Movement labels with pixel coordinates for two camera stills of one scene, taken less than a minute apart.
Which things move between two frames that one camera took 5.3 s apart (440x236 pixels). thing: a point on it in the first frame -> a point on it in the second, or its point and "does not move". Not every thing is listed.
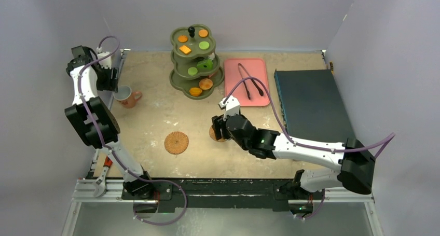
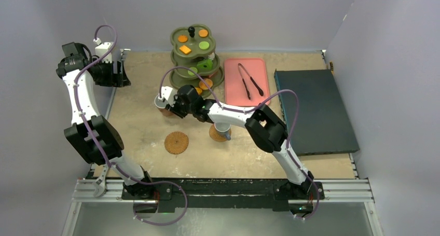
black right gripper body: [219, 125] -> [177, 107]
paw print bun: [205, 84] does not move
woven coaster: [176, 142] does not move
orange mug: [126, 97] -> [162, 106]
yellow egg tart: [195, 91] does not move
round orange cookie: [182, 38] does not move
